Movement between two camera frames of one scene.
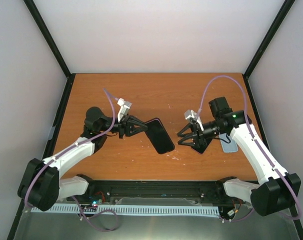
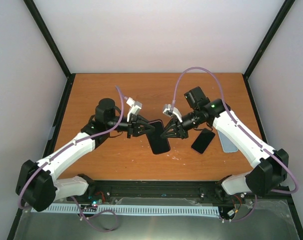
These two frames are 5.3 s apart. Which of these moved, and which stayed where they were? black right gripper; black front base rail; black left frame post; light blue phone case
Moved: black right gripper
Stayed: black front base rail; black left frame post; light blue phone case
